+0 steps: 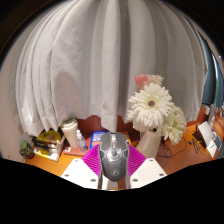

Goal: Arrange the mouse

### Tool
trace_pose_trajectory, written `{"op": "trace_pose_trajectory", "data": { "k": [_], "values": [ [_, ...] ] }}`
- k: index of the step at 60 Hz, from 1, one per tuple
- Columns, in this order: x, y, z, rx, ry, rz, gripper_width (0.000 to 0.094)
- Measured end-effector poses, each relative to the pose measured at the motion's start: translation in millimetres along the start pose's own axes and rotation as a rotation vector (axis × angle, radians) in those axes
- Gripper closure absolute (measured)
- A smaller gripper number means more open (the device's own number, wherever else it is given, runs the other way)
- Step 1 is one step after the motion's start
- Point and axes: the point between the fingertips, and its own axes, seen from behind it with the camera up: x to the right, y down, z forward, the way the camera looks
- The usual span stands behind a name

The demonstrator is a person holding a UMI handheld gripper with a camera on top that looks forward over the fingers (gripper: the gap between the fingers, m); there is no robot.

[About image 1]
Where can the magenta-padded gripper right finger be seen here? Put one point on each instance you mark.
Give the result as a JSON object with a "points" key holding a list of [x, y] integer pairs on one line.
{"points": [[145, 171]]}

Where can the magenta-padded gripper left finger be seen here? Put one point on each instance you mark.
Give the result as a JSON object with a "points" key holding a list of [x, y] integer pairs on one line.
{"points": [[81, 171]]}

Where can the grey computer mouse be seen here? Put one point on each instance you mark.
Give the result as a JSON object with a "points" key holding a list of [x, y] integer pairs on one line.
{"points": [[114, 160]]}

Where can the red-brown book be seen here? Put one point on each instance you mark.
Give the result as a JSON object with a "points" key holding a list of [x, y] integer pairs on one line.
{"points": [[71, 151]]}

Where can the white ceramic jug vase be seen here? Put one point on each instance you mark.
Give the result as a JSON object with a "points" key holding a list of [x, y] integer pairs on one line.
{"points": [[148, 145]]}

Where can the blue book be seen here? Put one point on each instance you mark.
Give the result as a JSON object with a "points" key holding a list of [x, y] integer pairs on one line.
{"points": [[95, 140]]}

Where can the beige lidded tumbler cup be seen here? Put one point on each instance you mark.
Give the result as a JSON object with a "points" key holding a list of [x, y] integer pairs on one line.
{"points": [[70, 133]]}

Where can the black pen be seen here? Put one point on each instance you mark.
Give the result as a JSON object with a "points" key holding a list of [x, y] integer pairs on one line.
{"points": [[194, 146]]}

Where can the dark green mug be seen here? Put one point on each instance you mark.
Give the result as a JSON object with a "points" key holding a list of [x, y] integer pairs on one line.
{"points": [[26, 150]]}

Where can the white flower bouquet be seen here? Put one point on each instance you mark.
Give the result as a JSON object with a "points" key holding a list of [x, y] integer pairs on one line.
{"points": [[151, 106]]}

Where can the white curtain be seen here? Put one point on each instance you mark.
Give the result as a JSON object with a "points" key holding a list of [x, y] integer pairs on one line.
{"points": [[100, 60]]}

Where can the window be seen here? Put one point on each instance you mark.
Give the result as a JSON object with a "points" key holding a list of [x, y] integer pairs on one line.
{"points": [[213, 76]]}

